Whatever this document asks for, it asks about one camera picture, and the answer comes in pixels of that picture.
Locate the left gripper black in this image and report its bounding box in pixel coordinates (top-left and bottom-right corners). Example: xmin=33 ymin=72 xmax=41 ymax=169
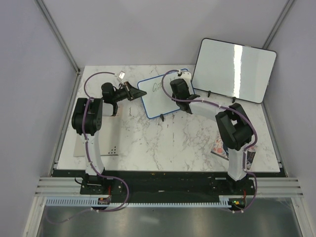
xmin=113 ymin=82 xmax=147 ymax=103

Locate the small blue-framed whiteboard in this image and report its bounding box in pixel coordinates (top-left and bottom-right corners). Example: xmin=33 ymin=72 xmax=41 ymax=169
xmin=137 ymin=68 xmax=194 ymax=119

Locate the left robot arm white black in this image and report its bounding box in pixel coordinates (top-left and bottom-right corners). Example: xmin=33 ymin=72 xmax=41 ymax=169
xmin=71 ymin=81 xmax=147 ymax=176

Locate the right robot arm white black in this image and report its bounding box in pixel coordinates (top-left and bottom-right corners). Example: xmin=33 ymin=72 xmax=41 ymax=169
xmin=170 ymin=79 xmax=254 ymax=195

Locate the large black-framed whiteboard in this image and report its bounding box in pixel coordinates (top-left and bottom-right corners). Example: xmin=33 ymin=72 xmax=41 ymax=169
xmin=192 ymin=38 xmax=277 ymax=104

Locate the white paper sheet with dots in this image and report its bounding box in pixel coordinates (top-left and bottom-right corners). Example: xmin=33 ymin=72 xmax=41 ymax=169
xmin=74 ymin=108 xmax=124 ymax=157

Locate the colourful Little Women book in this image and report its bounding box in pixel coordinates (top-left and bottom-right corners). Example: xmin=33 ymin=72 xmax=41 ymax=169
xmin=211 ymin=134 xmax=258 ymax=170

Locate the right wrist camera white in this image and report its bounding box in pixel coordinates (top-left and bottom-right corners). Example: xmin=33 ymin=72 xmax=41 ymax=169
xmin=177 ymin=70 xmax=192 ymax=81

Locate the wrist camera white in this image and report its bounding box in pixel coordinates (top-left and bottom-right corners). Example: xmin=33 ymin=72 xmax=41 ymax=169
xmin=177 ymin=70 xmax=192 ymax=81
xmin=116 ymin=71 xmax=125 ymax=84

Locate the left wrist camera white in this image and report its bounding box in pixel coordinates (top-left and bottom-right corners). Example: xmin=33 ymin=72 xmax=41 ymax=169
xmin=116 ymin=71 xmax=125 ymax=84

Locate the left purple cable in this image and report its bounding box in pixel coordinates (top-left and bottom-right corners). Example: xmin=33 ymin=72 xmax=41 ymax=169
xmin=45 ymin=71 xmax=131 ymax=224

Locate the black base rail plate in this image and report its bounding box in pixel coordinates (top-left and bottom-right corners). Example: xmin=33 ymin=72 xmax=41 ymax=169
xmin=80 ymin=171 xmax=255 ymax=204

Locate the aluminium frame rail front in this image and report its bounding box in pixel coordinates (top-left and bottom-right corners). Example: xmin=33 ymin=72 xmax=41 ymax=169
xmin=35 ymin=175 xmax=303 ymax=198

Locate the white slotted cable duct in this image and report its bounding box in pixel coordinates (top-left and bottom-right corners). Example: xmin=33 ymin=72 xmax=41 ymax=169
xmin=45 ymin=197 xmax=233 ymax=208

